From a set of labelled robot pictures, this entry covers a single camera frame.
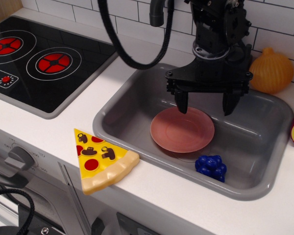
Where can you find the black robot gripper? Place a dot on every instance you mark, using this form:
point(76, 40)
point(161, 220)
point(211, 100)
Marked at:
point(229, 75)

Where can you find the blue toy blueberries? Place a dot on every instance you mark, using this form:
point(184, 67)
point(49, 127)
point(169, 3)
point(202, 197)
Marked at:
point(211, 166)

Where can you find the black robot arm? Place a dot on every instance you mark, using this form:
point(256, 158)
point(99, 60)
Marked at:
point(220, 25)

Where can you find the pink plate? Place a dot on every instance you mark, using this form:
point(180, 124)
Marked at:
point(182, 133)

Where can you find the grey toy sink basin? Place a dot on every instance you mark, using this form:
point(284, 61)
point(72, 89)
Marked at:
point(251, 141)

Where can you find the yellow toy onion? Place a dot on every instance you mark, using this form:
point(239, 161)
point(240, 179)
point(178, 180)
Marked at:
point(272, 72)

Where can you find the grey toy faucet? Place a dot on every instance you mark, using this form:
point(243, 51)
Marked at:
point(156, 13)

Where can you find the toy pizza slice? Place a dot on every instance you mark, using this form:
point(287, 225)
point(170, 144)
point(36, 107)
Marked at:
point(101, 163)

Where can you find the black toy stove top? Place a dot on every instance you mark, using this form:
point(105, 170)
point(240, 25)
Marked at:
point(43, 68)

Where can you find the white toy oven front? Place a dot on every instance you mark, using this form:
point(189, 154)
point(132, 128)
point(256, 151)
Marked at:
point(59, 201)

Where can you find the grey oven knob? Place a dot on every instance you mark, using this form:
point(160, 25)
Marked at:
point(19, 159)

